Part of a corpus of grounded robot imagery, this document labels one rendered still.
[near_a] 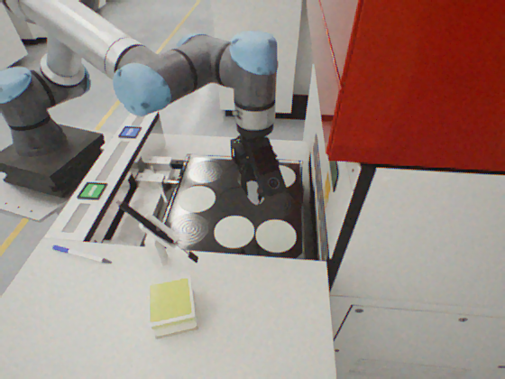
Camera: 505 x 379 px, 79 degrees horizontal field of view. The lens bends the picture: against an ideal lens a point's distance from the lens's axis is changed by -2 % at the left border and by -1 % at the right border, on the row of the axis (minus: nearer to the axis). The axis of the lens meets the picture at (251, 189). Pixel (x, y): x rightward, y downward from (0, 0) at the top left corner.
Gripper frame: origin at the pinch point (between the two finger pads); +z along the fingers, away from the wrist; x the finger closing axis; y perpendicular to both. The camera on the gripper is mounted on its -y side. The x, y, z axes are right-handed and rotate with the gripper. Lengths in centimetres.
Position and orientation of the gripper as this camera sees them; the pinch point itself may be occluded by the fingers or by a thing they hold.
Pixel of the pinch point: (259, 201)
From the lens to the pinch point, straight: 71.2
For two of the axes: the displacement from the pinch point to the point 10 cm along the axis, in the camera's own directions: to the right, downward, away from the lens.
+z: 0.1, 7.2, 7.0
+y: -4.0, -6.3, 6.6
